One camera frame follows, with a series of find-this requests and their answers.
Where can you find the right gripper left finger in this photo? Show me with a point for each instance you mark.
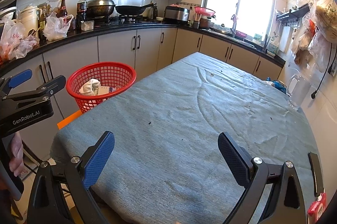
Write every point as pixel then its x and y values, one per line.
pixel 47 203

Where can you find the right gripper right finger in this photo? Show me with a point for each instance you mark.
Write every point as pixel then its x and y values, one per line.
pixel 285 203

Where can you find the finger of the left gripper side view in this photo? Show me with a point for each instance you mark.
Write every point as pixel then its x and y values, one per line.
pixel 14 81

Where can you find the red mesh trash basket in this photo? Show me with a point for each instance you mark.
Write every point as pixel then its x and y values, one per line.
pixel 113 74

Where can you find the left human hand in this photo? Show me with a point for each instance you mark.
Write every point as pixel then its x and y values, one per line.
pixel 16 163

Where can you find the red small packet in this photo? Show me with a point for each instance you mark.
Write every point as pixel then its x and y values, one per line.
pixel 316 209

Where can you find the black smartphone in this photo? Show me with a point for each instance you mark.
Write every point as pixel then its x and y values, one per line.
pixel 316 173

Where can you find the white electric kettle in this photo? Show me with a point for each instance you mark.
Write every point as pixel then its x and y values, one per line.
pixel 29 17

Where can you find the white plastic bag on counter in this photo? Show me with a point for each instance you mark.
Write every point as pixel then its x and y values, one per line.
pixel 57 28

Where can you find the white crumpled cloth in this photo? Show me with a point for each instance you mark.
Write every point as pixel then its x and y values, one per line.
pixel 90 88

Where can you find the blue white carton box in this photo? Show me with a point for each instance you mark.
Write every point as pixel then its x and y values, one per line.
pixel 103 90

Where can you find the red-capped sauce bottle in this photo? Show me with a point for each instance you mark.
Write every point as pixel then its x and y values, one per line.
pixel 62 11

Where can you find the dark soy sauce bottle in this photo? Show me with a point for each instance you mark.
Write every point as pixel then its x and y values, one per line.
pixel 80 14

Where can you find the clear glass pitcher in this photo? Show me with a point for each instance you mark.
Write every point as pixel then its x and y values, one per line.
pixel 297 90

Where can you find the blue plastic bag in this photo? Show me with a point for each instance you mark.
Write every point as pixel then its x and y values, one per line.
pixel 277 84

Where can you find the steel wok with lid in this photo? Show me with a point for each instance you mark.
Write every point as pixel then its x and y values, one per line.
pixel 100 8

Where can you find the black frying pan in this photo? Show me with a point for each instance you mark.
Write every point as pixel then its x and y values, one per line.
pixel 131 10

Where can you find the hanging plastic bags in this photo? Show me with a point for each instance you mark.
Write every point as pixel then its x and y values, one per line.
pixel 319 35

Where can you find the silver rice cooker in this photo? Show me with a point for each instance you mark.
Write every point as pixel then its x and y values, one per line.
pixel 176 15

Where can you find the pink colander basket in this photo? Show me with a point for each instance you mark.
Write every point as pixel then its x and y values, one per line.
pixel 204 11

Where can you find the black wall shelf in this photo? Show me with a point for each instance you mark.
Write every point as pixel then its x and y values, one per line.
pixel 293 15

